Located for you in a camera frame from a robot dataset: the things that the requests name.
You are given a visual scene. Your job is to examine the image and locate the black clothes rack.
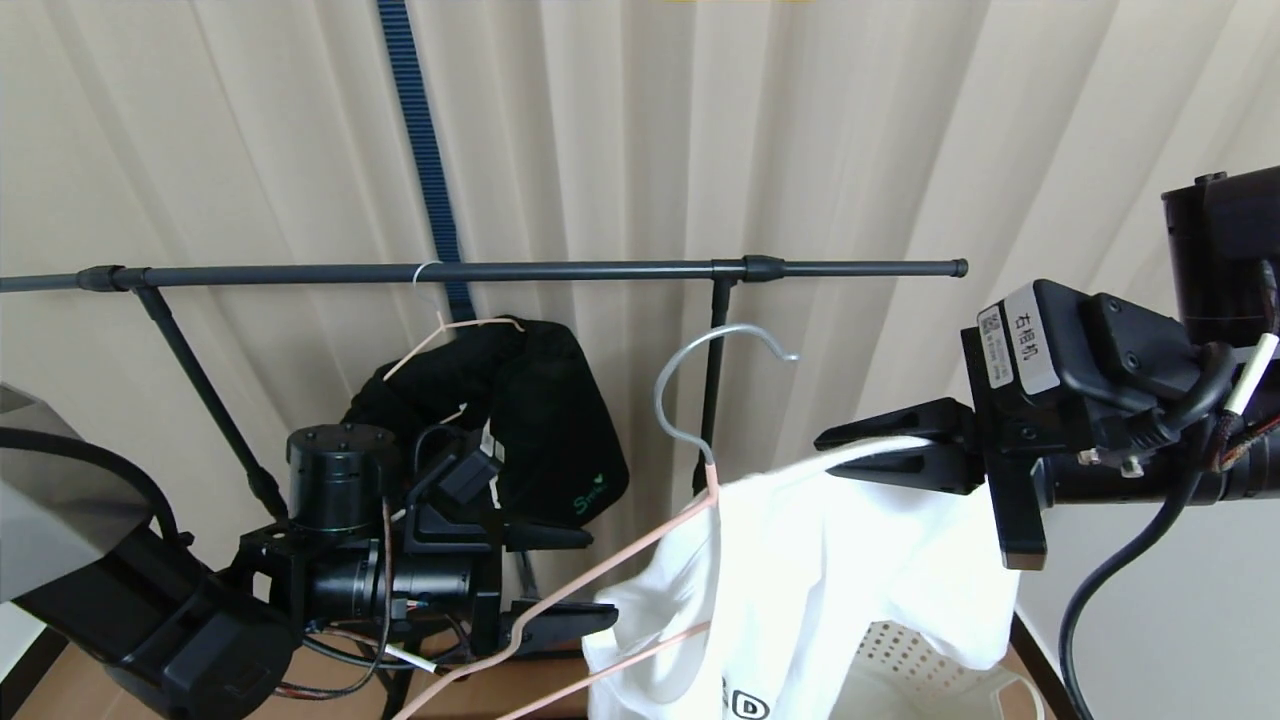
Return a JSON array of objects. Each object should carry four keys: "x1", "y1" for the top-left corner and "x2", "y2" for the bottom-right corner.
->
[{"x1": 0, "y1": 255, "x2": 970, "y2": 720}]

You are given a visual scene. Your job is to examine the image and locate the beige curtain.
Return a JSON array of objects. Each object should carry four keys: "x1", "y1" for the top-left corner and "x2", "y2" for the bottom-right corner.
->
[
  {"x1": 0, "y1": 0, "x2": 546, "y2": 633},
  {"x1": 405, "y1": 0, "x2": 1280, "y2": 641}
]

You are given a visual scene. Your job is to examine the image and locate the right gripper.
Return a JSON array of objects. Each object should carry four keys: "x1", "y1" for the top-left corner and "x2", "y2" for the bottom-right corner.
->
[{"x1": 813, "y1": 397, "x2": 1213, "y2": 572}]

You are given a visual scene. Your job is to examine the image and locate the pink clothes hanger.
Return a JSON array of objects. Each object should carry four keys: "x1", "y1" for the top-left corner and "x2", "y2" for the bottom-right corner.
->
[
  {"x1": 382, "y1": 261, "x2": 527, "y2": 426},
  {"x1": 390, "y1": 322, "x2": 802, "y2": 720}
]

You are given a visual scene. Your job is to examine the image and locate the white laundry basket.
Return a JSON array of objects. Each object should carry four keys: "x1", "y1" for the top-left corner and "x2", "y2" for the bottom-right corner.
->
[{"x1": 838, "y1": 620, "x2": 1047, "y2": 720}]

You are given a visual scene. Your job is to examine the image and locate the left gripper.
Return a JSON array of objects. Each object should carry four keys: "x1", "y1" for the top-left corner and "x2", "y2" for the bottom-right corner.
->
[{"x1": 396, "y1": 522, "x2": 620, "y2": 659}]

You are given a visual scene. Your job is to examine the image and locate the black shorts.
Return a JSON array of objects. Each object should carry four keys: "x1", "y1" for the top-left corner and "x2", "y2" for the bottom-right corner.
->
[{"x1": 340, "y1": 317, "x2": 632, "y2": 533}]

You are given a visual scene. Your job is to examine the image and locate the white garment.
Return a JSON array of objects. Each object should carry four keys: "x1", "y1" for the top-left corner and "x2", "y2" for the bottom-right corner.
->
[{"x1": 581, "y1": 434, "x2": 1022, "y2": 720}]

